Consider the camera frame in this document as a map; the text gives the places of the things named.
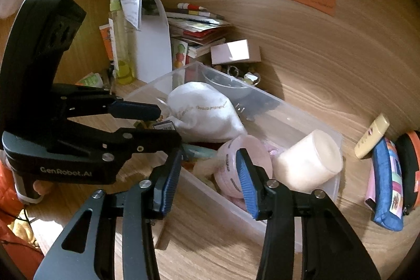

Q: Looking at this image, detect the green and orange packet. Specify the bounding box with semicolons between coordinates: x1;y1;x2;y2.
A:
75;73;106;87

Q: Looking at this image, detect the macaron print book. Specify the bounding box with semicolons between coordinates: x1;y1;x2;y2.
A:
171;37;189;69

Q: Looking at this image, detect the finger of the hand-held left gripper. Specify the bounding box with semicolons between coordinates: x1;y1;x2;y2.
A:
52;83;162;122
67;120;183;163

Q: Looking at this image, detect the pile of small trinkets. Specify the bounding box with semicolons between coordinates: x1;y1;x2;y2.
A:
213;62;261;85

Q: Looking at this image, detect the pink round device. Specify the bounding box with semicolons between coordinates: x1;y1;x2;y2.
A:
213;135;273;200

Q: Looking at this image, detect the beige round puff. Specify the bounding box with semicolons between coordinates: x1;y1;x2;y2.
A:
193;159;224;182

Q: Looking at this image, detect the teal tube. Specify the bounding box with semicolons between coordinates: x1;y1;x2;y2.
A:
182;144;219;161

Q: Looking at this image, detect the white paper slip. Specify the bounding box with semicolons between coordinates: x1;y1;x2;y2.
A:
120;0;143;29

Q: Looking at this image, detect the person's left forearm orange sleeve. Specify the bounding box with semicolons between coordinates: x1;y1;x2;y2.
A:
0;165;43;267

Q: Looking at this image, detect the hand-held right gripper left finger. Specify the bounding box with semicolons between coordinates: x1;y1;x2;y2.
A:
33;148;183;280

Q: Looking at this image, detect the clear bottle yellow-green liquid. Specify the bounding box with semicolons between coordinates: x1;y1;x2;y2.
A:
109;0;136;84

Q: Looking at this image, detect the yellow cloth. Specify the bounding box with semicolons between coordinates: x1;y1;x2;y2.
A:
8;214;36;244

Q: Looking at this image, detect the white cloth pouch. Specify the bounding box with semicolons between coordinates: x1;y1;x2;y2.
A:
167;82;246;143

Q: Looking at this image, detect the beige tube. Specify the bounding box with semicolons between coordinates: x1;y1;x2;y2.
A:
354;113;390;159

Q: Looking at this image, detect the small box with white lid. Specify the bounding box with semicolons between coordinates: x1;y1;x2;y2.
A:
211;39;262;65

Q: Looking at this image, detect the blue patchwork pouch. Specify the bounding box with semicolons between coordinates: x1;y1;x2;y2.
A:
364;137;405;231

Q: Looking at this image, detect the black case with orange zipper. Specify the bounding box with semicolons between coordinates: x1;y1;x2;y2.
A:
395;131;420;215

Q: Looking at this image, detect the orange and white book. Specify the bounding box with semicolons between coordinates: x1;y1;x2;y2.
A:
99;23;115;63

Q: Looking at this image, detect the stack of books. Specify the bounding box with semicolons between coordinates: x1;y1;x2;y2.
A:
166;8;232;57

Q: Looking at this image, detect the person's left hand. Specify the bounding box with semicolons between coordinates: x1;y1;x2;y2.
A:
32;179;56;196

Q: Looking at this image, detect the clear plastic bin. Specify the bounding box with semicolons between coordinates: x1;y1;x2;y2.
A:
123;61;343;252

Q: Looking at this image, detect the glass bowl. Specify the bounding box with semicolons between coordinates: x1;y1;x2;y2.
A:
202;67;253;100

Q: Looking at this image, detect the red and white pen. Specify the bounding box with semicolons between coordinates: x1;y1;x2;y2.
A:
177;3;208;12

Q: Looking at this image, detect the white file holder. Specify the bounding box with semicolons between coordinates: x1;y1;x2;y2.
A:
136;0;173;84

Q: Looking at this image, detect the white round jar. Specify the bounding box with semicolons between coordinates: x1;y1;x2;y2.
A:
272;130;343;193

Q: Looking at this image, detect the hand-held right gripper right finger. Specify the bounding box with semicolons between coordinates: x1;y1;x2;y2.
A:
234;149;383;280

